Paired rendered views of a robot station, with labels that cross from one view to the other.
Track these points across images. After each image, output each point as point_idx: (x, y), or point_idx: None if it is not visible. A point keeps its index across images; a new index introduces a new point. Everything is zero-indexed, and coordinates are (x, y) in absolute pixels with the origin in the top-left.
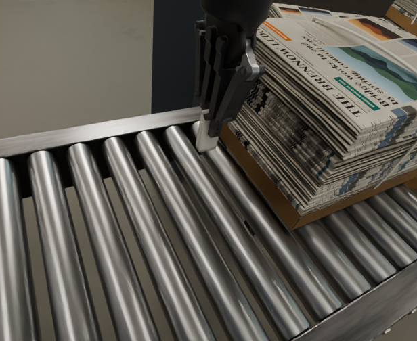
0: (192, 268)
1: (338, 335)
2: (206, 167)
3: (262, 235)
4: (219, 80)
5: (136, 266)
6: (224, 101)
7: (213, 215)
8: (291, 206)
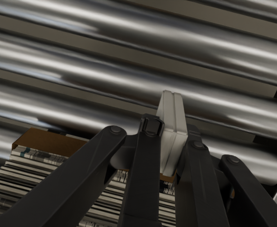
0: (193, 74)
1: None
2: (191, 116)
3: (56, 97)
4: (128, 205)
5: (237, 26)
6: (88, 163)
7: (116, 63)
8: (34, 147)
